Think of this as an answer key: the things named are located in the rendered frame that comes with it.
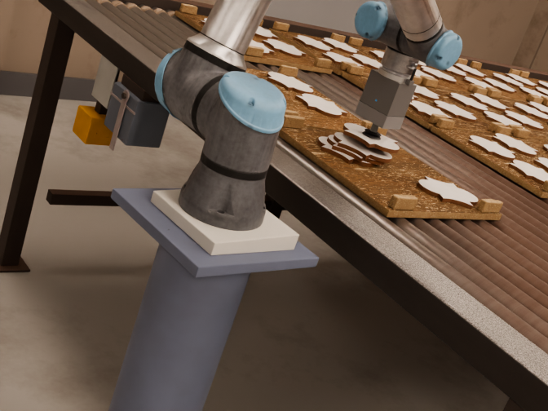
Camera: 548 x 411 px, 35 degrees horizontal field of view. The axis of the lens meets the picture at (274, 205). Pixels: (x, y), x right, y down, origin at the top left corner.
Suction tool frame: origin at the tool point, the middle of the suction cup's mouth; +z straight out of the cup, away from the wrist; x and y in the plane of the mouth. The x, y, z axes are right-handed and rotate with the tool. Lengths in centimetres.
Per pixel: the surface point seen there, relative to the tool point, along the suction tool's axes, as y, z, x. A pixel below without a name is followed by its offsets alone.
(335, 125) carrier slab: 17.7, 4.1, -9.4
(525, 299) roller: -53, 6, 14
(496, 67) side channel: 93, 3, -200
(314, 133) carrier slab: 12.8, 4.1, 3.3
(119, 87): 64, 15, 20
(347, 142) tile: 1.6, 1.2, 5.1
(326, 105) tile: 28.6, 3.1, -16.9
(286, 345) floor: 47, 98, -63
